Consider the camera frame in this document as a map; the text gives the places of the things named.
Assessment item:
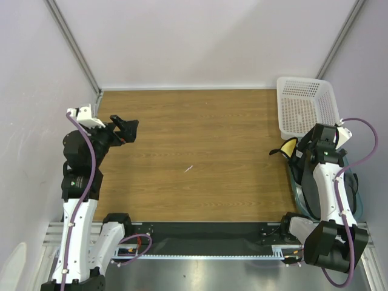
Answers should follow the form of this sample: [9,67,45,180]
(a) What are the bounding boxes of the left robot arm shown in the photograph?
[41,112,139,290]

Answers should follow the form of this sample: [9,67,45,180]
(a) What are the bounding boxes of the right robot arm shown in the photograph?
[277,123,369,273]

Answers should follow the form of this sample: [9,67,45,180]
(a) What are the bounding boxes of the clear teal plastic bin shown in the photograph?
[289,164,363,225]

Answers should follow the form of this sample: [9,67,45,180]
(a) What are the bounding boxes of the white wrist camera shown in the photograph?
[334,119,352,150]
[67,104,105,128]

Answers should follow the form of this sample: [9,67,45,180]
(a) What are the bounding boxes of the dark grey towel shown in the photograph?
[269,148,360,220]

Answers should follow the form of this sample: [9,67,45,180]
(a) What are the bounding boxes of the left aluminium corner post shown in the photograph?
[44,0,103,104]

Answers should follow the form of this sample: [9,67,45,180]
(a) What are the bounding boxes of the white perforated plastic basket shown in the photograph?
[276,76,340,140]

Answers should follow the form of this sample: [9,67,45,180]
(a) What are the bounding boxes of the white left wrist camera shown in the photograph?
[67,104,105,128]

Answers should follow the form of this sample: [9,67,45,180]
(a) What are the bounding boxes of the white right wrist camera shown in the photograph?
[334,119,352,150]

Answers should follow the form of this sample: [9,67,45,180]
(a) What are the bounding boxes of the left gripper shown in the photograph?
[83,115,138,167]

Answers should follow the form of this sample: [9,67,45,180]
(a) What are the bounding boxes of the grey slotted cable duct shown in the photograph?
[112,244,304,261]

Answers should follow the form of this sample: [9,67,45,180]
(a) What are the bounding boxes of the aluminium corner post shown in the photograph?
[44,0,103,104]
[315,0,368,79]

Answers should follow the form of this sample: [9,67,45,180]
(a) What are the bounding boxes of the aluminium frame rail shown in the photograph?
[44,222,373,247]

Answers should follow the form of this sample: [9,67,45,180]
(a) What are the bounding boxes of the right aluminium corner post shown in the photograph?
[315,0,368,79]

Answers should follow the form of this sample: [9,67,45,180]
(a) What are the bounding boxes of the yellow towel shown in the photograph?
[280,137,298,158]

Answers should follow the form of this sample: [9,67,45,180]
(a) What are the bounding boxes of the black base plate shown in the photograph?
[127,221,304,257]

